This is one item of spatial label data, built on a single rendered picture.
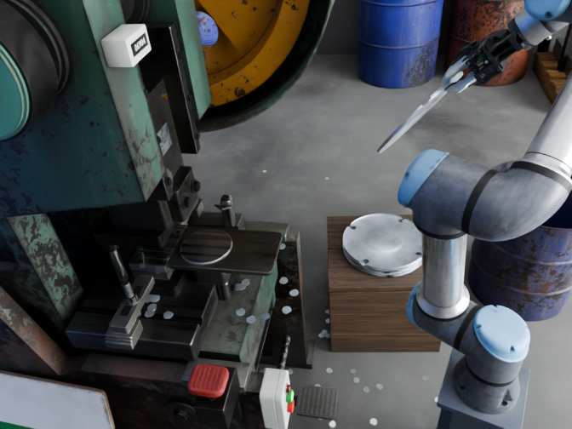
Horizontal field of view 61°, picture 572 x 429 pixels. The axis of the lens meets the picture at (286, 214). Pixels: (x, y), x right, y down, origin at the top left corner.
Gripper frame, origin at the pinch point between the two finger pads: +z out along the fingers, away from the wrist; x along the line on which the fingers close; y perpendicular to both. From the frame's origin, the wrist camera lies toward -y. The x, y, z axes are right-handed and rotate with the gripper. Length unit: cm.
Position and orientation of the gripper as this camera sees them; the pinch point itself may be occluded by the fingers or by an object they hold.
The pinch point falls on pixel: (448, 83)
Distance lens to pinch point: 127.0
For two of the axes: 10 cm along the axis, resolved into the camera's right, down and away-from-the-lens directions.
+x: 6.7, 7.2, 1.4
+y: -4.7, 5.7, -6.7
